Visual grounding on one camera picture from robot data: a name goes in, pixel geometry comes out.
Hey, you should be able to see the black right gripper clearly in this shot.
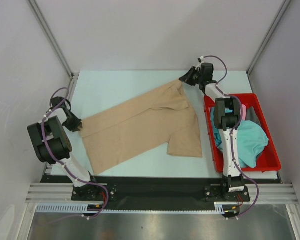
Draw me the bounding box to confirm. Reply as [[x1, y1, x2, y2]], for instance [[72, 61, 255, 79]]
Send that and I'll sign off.
[[180, 66, 204, 86]]

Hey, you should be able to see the beige t shirt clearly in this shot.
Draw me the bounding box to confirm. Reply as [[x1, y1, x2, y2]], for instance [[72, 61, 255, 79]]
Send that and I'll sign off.
[[80, 80, 203, 175]]

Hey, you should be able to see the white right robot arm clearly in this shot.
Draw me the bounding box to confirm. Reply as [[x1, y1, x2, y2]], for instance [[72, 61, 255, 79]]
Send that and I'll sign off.
[[179, 62, 249, 201]]

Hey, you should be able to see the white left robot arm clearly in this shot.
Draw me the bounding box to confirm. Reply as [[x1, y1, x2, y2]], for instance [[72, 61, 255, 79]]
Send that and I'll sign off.
[[27, 96, 101, 200]]

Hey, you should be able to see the pink t shirt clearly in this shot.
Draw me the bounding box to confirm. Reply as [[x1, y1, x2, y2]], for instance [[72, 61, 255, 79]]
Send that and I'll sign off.
[[241, 104, 247, 121]]

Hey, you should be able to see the light blue t shirt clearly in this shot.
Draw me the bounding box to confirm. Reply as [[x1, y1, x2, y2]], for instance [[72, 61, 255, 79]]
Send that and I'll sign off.
[[210, 107, 223, 151]]

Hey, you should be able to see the grey t shirt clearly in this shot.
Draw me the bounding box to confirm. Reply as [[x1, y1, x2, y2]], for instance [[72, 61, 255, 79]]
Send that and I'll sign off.
[[245, 106, 261, 126]]

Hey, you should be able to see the teal t shirt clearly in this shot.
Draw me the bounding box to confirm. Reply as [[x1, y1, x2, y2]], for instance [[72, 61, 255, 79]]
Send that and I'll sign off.
[[237, 120, 269, 168]]

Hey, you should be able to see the red plastic bin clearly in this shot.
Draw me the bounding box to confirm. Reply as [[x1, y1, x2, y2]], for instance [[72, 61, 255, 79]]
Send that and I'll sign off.
[[204, 93, 282, 173]]

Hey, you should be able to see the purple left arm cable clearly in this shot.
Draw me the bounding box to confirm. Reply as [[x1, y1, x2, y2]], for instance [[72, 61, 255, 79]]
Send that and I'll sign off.
[[41, 87, 109, 221]]

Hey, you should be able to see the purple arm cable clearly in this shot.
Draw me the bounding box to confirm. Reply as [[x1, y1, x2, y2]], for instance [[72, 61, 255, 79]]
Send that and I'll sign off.
[[196, 55, 261, 220], [41, 87, 109, 221]]

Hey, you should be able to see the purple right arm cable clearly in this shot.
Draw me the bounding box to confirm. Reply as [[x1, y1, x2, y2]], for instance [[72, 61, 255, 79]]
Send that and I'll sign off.
[[196, 55, 261, 220]]

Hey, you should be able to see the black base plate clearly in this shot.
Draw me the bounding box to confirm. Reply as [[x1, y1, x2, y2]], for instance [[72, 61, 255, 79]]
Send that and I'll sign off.
[[39, 174, 283, 211]]

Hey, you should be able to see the right rear aluminium post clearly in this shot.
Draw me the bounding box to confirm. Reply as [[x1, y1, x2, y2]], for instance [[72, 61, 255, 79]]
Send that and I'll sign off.
[[246, 0, 293, 77]]

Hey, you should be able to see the aluminium post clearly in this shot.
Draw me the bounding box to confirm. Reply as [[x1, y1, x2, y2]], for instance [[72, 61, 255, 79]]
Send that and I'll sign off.
[[246, 0, 293, 77], [26, 0, 75, 78]]

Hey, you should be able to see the left rear aluminium post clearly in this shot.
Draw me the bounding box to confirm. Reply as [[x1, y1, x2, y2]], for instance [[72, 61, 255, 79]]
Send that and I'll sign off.
[[26, 0, 75, 78]]

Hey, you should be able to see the white slotted cable duct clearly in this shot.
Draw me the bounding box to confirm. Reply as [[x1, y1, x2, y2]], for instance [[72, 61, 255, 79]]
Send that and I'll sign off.
[[36, 202, 240, 215]]

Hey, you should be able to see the aluminium frame rail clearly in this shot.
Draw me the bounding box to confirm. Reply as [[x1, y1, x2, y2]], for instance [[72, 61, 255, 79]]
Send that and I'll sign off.
[[25, 183, 298, 204]]

